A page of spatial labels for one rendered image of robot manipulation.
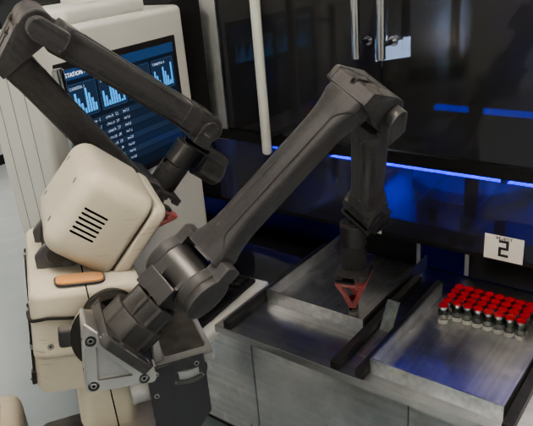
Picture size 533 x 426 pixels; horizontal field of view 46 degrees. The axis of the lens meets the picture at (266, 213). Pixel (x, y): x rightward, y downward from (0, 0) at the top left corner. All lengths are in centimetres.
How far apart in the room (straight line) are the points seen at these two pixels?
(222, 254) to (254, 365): 126
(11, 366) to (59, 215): 221
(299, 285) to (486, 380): 53
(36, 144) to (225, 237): 67
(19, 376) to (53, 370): 195
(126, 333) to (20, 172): 72
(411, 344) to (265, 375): 83
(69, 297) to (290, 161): 39
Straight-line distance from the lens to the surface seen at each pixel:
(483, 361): 135
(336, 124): 88
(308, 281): 161
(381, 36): 138
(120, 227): 99
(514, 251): 147
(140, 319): 90
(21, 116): 146
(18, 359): 319
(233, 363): 219
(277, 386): 211
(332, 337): 140
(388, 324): 141
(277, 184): 88
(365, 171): 111
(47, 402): 287
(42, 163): 146
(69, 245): 99
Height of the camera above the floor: 168
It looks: 23 degrees down
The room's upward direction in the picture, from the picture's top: 5 degrees counter-clockwise
